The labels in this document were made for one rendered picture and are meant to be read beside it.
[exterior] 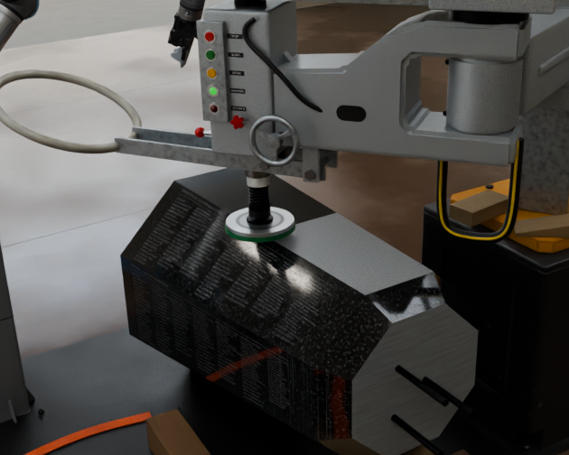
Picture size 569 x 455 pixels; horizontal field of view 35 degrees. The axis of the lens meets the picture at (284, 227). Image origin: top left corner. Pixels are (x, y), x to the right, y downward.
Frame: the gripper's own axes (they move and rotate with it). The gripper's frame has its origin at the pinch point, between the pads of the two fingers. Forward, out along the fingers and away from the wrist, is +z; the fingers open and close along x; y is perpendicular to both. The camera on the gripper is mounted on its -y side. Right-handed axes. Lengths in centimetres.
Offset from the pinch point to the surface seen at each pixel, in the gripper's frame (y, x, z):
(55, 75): 33, 46, -6
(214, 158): -31, 79, -19
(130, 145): -4, 75, -10
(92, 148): 5, 82, -10
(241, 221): -45, 81, -2
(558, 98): -124, 37, -55
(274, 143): -48, 91, -39
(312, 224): -66, 69, 0
